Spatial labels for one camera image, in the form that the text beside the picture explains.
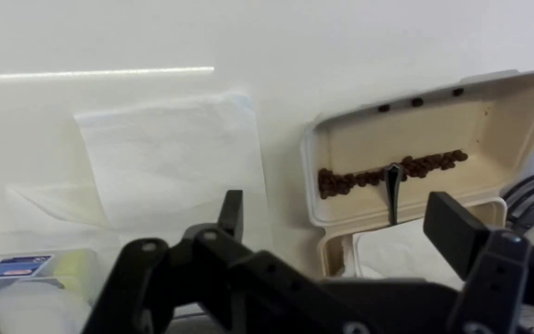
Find crumpled white napkin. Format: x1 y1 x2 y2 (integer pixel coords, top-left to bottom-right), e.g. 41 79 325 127
349 220 468 294

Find dark metal spoon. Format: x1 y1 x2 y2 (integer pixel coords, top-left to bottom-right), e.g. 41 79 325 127
384 162 405 227

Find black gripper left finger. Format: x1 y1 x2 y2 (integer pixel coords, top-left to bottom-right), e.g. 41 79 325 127
80 188 368 334

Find black robot cable chain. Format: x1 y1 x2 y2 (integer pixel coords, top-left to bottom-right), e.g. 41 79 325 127
501 123 534 238

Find clear plastic bag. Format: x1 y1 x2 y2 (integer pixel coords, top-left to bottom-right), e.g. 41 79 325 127
71 92 270 234

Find beige clamshell takeout container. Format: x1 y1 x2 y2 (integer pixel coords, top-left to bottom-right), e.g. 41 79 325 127
301 67 534 281

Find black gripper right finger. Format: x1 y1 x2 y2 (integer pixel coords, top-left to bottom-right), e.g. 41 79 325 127
423 190 534 334

